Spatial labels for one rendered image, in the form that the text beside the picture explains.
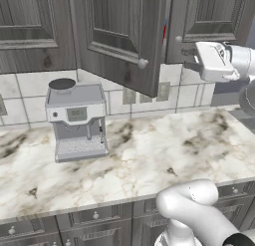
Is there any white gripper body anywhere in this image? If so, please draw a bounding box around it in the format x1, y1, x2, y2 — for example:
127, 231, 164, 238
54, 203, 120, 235
194, 41, 241, 84

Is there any open grey wood cabinet door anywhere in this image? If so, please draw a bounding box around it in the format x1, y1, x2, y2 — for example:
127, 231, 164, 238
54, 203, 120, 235
68, 0, 171, 99

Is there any red and blue bottle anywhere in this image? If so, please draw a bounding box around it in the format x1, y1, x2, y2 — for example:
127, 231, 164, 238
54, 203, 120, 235
161, 17, 168, 44

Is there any silver espresso coffee machine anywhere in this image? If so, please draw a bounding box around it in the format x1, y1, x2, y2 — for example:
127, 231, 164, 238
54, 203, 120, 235
44, 78, 111, 164

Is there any grey wood drawer front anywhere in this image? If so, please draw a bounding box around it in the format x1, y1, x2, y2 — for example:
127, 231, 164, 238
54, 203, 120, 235
55, 202, 133, 228
216, 180, 255, 201
0, 215, 58, 240
131, 197, 161, 218

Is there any grey wood cupboard door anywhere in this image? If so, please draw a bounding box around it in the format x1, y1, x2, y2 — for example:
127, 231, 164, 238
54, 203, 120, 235
59, 219, 133, 246
214, 195, 255, 232
131, 212, 171, 246

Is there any grey wall outlet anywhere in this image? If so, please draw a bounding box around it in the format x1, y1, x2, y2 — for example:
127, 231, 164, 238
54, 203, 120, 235
122, 87, 137, 106
155, 81, 171, 103
138, 93, 153, 105
0, 94, 9, 118

